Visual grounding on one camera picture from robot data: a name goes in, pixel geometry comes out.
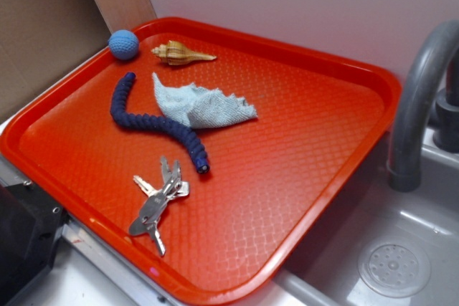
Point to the red plastic tray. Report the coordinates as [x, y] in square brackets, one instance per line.
[269, 178]

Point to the silver key bunch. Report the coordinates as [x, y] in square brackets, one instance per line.
[157, 201]

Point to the brown cardboard panel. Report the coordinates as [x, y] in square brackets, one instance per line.
[43, 40]

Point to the dark grey faucet knob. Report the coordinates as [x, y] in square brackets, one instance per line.
[446, 105]

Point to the light blue cloth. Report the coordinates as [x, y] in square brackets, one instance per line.
[201, 108]

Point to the blue textured ball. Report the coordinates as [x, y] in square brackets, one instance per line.
[123, 44]

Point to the grey plastic sink basin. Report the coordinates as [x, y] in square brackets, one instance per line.
[377, 246]

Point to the grey curved faucet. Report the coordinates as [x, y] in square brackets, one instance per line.
[425, 79]

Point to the tan spiral seashell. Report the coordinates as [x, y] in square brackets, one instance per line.
[175, 53]

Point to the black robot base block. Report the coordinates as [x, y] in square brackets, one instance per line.
[31, 227]

